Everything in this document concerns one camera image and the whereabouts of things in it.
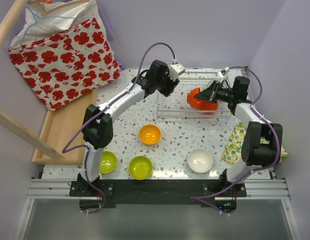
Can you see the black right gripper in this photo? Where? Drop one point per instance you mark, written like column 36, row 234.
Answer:
column 211, row 93

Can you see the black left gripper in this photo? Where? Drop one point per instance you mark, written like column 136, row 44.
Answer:
column 168, row 87

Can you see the red orange plastic bowl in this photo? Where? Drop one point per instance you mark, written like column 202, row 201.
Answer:
column 201, row 105

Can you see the white wire dish rack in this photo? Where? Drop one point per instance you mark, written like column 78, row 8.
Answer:
column 175, row 107

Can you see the yellow orange plastic bowl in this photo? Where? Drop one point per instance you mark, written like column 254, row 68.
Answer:
column 149, row 134

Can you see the white plastic bowl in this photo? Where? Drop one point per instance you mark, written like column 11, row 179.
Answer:
column 200, row 161

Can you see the lime green bowl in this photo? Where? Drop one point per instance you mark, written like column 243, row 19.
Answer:
column 140, row 168
column 108, row 162

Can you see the blue white ceramic bowl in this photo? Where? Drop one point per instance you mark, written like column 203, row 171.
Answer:
column 210, row 83

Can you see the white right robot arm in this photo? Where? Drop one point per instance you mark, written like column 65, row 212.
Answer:
column 262, row 141

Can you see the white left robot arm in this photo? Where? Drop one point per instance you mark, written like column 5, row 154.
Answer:
column 99, row 120

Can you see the lemon print cloth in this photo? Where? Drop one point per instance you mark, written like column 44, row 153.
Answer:
column 232, row 150

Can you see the red poppy print bag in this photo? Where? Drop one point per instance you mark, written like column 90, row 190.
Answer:
column 62, row 67

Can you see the wooden tray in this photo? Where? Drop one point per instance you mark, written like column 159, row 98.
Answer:
column 58, row 128

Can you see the white cloth bag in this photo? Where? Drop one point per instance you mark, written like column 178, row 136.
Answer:
column 49, row 8

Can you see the wooden pole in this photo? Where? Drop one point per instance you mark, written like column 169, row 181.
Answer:
column 10, row 19

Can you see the wooden beam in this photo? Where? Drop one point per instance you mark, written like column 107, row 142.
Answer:
column 18, row 129

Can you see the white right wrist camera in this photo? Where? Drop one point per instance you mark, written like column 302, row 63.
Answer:
column 223, row 74

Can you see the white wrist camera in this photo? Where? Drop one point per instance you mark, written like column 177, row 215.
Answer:
column 223, row 74
column 175, row 70

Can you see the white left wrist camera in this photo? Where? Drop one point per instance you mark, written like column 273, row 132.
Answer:
column 175, row 70

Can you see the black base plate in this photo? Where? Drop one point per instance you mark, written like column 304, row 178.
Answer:
column 109, row 193

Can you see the aluminium rail frame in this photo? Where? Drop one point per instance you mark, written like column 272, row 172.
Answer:
column 265, row 213

